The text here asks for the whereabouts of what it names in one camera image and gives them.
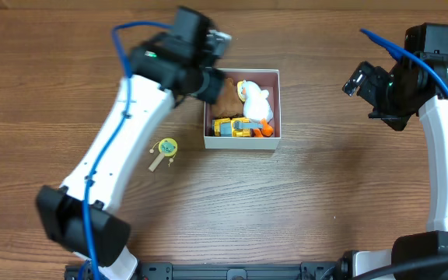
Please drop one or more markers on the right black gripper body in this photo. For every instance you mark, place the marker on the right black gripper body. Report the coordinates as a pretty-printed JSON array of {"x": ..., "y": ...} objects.
[{"x": 382, "y": 115}]

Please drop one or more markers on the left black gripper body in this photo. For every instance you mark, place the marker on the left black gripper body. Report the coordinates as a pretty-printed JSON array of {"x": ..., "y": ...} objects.
[{"x": 216, "y": 90}]

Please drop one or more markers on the brown plush toy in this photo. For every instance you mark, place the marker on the brown plush toy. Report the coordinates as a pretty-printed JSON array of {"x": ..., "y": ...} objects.
[{"x": 228, "y": 103}]

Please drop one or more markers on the white plush duck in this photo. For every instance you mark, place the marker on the white plush duck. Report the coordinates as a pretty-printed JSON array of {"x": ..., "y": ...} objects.
[{"x": 256, "y": 107}]

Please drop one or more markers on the yellow toy crane truck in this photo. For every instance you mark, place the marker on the yellow toy crane truck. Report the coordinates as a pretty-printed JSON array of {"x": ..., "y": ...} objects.
[{"x": 240, "y": 127}]

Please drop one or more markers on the wooden rattle drum toy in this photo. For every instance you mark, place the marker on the wooden rattle drum toy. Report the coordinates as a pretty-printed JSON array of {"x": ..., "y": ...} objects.
[{"x": 167, "y": 149}]

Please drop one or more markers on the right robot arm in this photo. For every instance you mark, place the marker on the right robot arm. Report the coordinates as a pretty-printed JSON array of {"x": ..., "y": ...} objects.
[{"x": 421, "y": 255}]

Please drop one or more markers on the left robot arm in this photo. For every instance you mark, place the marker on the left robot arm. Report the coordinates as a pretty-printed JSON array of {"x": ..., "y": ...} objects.
[{"x": 80, "y": 214}]

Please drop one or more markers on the white box with pink interior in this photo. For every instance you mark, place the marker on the white box with pink interior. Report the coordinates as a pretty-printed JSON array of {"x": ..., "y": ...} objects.
[{"x": 267, "y": 79}]

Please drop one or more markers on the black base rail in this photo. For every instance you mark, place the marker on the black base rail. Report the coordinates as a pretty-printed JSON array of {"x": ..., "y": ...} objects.
[{"x": 167, "y": 271}]

